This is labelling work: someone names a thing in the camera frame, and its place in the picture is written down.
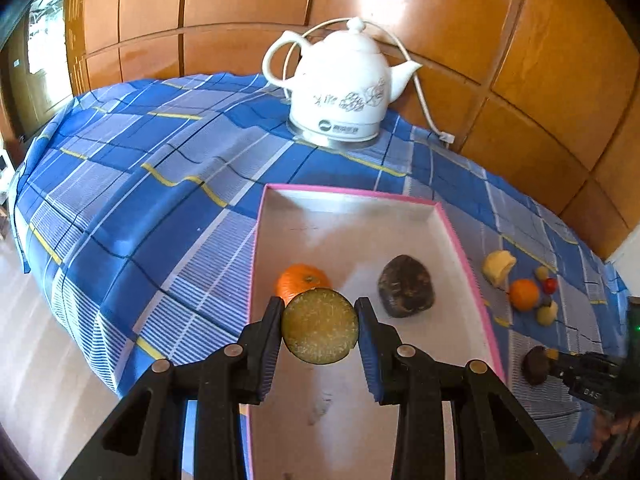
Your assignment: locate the pink-edged white cardboard box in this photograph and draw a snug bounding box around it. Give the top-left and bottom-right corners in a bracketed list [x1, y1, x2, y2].
[248, 183, 508, 480]

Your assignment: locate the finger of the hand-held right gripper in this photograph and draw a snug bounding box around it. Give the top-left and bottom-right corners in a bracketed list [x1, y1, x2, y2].
[546, 349, 608, 385]

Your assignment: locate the white power cord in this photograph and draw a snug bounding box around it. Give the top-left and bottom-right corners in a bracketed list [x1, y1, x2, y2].
[285, 17, 457, 143]

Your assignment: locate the white ceramic electric kettle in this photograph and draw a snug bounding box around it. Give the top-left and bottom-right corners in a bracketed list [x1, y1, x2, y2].
[262, 16, 423, 142]

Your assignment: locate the blue plaid tablecloth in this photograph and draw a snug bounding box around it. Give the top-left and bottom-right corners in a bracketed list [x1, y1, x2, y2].
[12, 72, 631, 466]

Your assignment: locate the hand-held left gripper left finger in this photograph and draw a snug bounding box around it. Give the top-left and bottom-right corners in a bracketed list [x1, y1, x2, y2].
[60, 296, 286, 480]

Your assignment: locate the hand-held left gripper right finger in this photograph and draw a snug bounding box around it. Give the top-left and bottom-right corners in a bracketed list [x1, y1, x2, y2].
[354, 296, 576, 480]

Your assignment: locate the round eggplant slice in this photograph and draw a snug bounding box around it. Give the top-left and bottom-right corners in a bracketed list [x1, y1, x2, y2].
[280, 287, 361, 365]

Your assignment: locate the pale yellow fruit piece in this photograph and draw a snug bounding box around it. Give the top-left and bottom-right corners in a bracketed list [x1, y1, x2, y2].
[481, 251, 517, 289]

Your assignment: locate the large orange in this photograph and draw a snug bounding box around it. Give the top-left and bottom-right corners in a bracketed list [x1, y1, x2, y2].
[509, 278, 541, 312]

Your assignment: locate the small orange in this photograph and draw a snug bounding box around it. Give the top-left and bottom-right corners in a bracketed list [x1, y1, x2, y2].
[275, 263, 333, 306]

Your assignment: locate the metal kettle base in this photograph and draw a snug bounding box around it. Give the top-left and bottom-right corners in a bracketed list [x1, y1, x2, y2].
[286, 119, 381, 151]

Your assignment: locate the glass window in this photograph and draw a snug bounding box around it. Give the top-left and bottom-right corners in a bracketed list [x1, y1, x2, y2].
[0, 0, 76, 141]

